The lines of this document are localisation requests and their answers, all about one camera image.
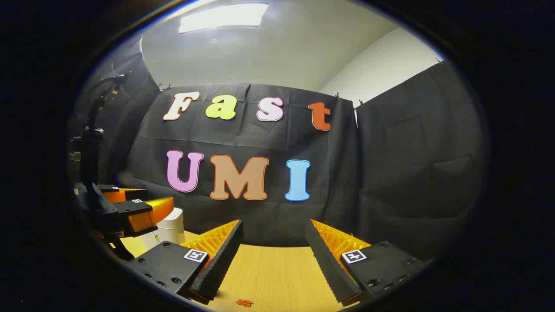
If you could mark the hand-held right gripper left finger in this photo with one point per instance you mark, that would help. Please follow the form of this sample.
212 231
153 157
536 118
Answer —
221 264

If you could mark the wooden desktop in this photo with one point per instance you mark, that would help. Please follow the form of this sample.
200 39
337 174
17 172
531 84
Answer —
277 277

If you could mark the white desktop garbage bin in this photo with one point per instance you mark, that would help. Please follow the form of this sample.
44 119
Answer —
171 227

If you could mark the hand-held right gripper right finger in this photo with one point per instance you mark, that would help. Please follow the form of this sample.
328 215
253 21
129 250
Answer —
329 268

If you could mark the orange paper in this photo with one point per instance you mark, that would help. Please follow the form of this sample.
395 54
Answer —
244 303

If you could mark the black backdrop cloth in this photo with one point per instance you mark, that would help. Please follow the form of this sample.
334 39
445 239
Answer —
390 173

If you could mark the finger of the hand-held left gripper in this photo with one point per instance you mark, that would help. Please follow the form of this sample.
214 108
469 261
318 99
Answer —
125 196
143 219

